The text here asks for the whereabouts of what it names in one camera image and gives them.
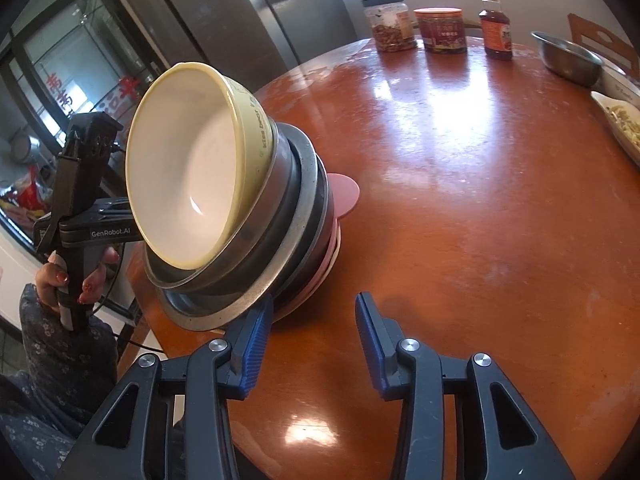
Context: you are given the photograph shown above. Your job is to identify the wooden chair behind table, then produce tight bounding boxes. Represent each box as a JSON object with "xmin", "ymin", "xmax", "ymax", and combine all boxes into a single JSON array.
[{"xmin": 567, "ymin": 13, "xmax": 639, "ymax": 79}]

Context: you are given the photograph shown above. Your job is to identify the white dish with food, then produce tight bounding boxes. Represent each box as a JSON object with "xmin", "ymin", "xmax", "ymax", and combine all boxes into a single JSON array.
[{"xmin": 590, "ymin": 91, "xmax": 640, "ymax": 167}]

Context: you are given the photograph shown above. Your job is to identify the white ceramic bowl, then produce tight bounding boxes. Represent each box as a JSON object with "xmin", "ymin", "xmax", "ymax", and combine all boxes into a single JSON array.
[{"xmin": 600, "ymin": 65, "xmax": 640, "ymax": 108}]

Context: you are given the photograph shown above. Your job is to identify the brown sauce bottle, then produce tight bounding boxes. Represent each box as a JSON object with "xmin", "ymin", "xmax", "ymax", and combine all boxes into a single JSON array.
[{"xmin": 478, "ymin": 0, "xmax": 513, "ymax": 61}]

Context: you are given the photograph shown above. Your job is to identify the clear jar with snacks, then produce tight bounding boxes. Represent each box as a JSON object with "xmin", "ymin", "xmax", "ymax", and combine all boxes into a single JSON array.
[{"xmin": 361, "ymin": 0, "xmax": 418, "ymax": 53}]

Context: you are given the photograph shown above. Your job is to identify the patterned blue sleeve forearm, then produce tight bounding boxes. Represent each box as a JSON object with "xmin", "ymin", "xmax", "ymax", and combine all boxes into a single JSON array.
[{"xmin": 1, "ymin": 284, "xmax": 117, "ymax": 479}]

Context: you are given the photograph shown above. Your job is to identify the grey refrigerator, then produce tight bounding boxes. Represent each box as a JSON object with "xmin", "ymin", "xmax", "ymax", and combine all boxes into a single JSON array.
[{"xmin": 128, "ymin": 0, "xmax": 357, "ymax": 91}]

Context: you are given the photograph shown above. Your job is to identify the cream ceramic bowl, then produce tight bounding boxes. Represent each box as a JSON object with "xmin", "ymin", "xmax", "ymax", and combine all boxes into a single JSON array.
[{"xmin": 125, "ymin": 62, "xmax": 273, "ymax": 270}]

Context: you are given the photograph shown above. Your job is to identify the large steel bowl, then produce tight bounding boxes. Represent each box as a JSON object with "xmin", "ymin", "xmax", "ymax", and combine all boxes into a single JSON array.
[{"xmin": 530, "ymin": 32, "xmax": 603, "ymax": 88}]

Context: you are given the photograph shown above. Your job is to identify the pink plastic plate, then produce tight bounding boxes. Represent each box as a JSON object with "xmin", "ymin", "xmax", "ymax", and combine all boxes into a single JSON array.
[{"xmin": 271, "ymin": 172, "xmax": 362, "ymax": 323}]

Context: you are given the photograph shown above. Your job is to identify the black cable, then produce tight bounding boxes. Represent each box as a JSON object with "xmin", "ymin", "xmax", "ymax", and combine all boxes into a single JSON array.
[{"xmin": 94, "ymin": 246, "xmax": 166, "ymax": 356}]

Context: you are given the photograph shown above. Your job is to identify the round metal pan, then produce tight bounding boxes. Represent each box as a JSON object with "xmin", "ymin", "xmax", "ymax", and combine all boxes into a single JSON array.
[{"xmin": 156, "ymin": 122, "xmax": 334, "ymax": 332}]

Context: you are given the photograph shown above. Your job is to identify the person's left hand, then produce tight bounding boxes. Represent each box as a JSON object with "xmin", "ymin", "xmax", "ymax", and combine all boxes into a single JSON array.
[{"xmin": 34, "ymin": 245, "xmax": 122, "ymax": 316}]

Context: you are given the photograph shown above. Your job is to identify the red lidded jar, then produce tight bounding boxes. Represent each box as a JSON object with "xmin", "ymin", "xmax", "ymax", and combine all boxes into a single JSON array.
[{"xmin": 413, "ymin": 6, "xmax": 468, "ymax": 53}]

